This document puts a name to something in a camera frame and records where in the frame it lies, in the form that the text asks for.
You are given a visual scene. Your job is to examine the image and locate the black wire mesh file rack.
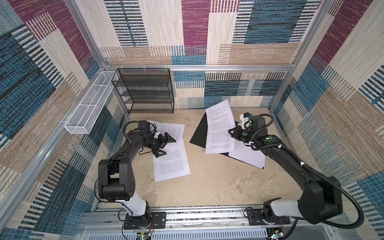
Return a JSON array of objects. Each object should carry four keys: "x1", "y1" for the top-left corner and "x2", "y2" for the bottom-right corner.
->
[{"x1": 112, "y1": 68, "x2": 175, "y2": 114}]

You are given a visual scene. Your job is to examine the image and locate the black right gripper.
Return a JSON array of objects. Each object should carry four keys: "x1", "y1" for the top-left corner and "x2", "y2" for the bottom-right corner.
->
[{"x1": 226, "y1": 125, "x2": 256, "y2": 143}]

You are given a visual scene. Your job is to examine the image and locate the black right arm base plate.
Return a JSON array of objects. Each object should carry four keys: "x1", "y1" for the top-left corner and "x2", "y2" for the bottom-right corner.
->
[{"x1": 243, "y1": 208, "x2": 291, "y2": 226}]

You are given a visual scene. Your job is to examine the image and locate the aluminium front rail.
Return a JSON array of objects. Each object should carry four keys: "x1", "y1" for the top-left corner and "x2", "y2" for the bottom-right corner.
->
[{"x1": 77, "y1": 205, "x2": 331, "y2": 233}]

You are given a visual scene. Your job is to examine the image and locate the red and black ring binder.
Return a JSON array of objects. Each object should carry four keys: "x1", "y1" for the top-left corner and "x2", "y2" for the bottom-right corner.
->
[{"x1": 189, "y1": 112, "x2": 266, "y2": 170}]

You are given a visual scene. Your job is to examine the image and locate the white wire mesh tray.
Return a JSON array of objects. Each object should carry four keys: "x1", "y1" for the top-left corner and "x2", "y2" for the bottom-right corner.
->
[{"x1": 65, "y1": 71, "x2": 114, "y2": 135}]

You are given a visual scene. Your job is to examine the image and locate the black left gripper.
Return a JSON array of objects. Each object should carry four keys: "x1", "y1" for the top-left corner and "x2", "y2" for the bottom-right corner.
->
[{"x1": 144, "y1": 132, "x2": 175, "y2": 157}]

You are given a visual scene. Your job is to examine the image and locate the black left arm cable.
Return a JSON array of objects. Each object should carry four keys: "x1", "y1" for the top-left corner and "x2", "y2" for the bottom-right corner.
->
[{"x1": 93, "y1": 120, "x2": 158, "y2": 217}]

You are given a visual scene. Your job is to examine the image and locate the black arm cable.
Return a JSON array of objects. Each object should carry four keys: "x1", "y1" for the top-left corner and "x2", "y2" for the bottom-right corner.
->
[
  {"x1": 250, "y1": 113, "x2": 365, "y2": 240},
  {"x1": 93, "y1": 120, "x2": 158, "y2": 217}
]

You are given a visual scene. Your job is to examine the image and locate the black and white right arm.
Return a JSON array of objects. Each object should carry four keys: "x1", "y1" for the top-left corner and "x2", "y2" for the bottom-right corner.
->
[{"x1": 228, "y1": 126, "x2": 343, "y2": 225}]

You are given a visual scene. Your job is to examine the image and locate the white text paper top sheet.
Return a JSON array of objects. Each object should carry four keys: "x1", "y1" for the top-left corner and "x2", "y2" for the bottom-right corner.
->
[{"x1": 153, "y1": 142, "x2": 191, "y2": 182}]

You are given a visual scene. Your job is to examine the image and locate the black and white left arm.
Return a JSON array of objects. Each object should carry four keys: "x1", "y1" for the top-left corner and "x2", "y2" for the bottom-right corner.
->
[{"x1": 97, "y1": 129, "x2": 176, "y2": 228}]

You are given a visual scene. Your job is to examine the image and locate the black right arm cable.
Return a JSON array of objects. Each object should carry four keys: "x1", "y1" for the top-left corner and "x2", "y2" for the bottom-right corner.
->
[{"x1": 250, "y1": 113, "x2": 365, "y2": 240}]

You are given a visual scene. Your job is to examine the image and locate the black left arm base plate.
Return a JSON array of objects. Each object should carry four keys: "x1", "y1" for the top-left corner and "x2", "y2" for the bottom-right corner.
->
[{"x1": 123, "y1": 212, "x2": 167, "y2": 230}]

